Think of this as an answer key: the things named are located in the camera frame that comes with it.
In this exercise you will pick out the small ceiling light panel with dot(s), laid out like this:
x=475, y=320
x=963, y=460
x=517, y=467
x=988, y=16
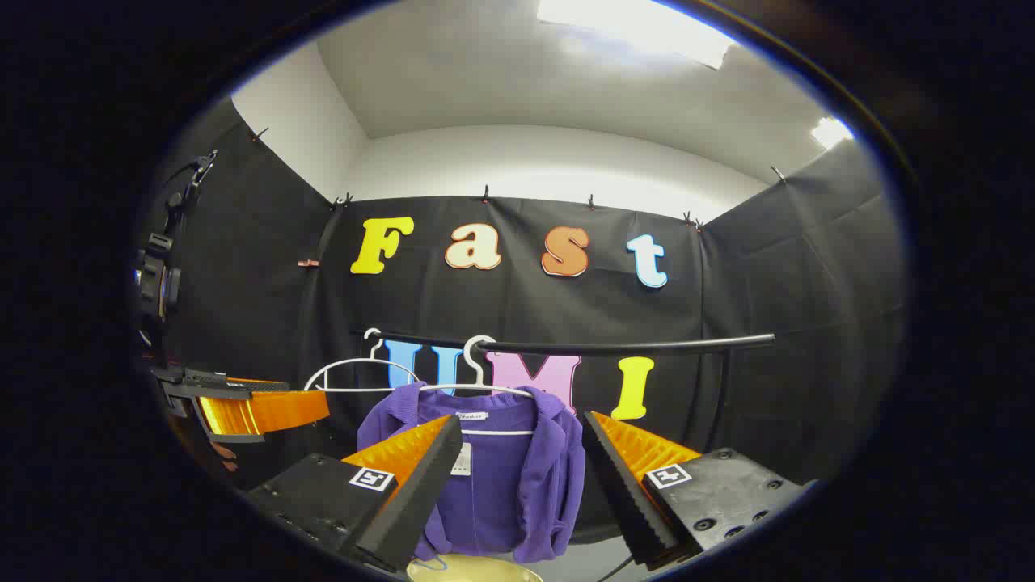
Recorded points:
x=831, y=132

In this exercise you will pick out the row of black cloth clips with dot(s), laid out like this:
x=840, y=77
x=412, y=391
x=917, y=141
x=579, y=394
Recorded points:
x=485, y=194

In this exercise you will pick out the beige laundry hamper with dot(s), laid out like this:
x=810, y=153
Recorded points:
x=473, y=570

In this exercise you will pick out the black backdrop cloth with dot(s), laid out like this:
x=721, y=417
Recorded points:
x=525, y=307

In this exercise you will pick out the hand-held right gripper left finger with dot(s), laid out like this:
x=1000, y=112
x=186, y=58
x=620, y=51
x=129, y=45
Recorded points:
x=420, y=493

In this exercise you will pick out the white clothes hanger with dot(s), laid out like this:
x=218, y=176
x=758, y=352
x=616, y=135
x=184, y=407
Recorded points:
x=356, y=390
x=497, y=432

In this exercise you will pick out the large ceiling light panel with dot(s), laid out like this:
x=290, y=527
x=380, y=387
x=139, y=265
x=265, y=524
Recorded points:
x=639, y=24

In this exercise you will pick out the black clothes rack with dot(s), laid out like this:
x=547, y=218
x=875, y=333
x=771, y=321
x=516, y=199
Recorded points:
x=647, y=349

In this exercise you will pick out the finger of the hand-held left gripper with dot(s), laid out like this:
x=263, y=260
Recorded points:
x=267, y=412

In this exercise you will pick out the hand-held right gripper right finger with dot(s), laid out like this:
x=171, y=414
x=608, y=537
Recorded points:
x=618, y=493

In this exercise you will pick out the purple knit sweater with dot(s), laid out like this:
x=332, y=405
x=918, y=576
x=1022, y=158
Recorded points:
x=493, y=485

